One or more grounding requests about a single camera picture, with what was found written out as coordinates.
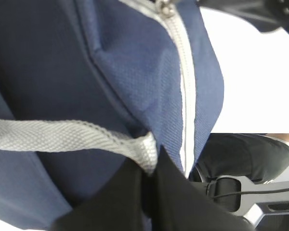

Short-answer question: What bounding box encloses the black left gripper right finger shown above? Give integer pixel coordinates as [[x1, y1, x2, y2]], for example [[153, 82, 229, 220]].
[[150, 146, 253, 231]]

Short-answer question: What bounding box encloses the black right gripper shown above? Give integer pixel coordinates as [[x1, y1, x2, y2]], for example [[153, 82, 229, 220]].
[[197, 0, 289, 34]]

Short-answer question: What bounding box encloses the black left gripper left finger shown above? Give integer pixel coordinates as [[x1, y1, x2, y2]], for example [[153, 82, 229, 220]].
[[49, 159, 144, 231]]

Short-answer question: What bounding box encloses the navy blue lunch bag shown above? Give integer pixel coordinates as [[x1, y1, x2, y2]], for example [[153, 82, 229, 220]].
[[0, 0, 224, 230]]

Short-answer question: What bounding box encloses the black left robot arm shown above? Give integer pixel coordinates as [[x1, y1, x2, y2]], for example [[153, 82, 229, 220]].
[[51, 133, 289, 231]]

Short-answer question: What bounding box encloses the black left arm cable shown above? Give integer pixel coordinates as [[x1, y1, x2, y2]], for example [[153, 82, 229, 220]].
[[210, 187, 289, 199]]

